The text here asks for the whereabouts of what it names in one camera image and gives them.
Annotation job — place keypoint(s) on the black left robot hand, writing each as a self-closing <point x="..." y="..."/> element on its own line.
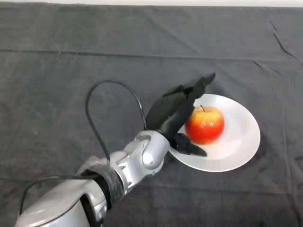
<point x="165" y="111"/>

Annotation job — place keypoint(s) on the red yellow apple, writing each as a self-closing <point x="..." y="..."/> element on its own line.
<point x="206" y="127"/>

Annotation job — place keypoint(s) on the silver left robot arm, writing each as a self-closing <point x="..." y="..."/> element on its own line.
<point x="151" y="153"/>

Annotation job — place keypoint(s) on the white round plate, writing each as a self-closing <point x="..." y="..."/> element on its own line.
<point x="239" y="142"/>

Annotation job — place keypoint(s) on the black table cloth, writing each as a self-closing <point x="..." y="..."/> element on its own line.
<point x="71" y="47"/>

